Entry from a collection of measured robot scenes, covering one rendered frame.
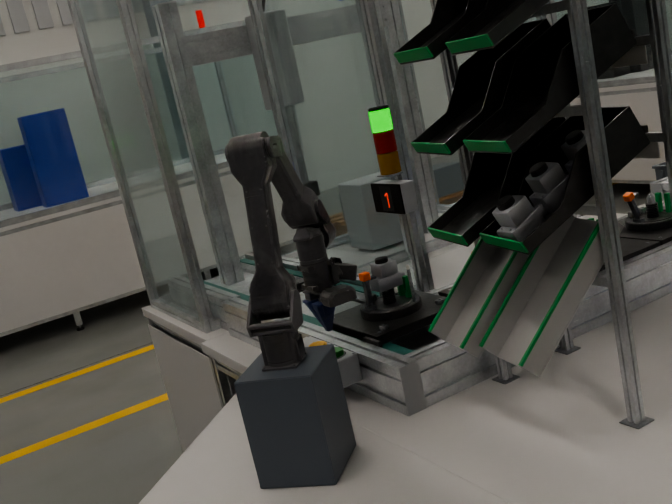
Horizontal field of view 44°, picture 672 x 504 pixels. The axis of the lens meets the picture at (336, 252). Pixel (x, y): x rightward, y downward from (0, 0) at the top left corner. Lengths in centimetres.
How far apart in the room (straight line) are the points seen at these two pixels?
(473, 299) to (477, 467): 34
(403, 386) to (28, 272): 510
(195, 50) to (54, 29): 702
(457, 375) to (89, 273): 511
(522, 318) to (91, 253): 532
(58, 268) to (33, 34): 371
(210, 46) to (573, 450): 176
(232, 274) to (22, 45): 708
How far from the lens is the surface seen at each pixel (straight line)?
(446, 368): 167
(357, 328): 184
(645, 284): 203
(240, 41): 276
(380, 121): 194
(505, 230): 137
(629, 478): 135
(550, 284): 148
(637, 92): 673
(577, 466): 139
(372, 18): 196
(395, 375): 162
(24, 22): 961
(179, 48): 268
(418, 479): 142
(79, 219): 654
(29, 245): 649
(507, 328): 149
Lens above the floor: 154
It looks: 13 degrees down
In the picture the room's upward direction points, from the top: 12 degrees counter-clockwise
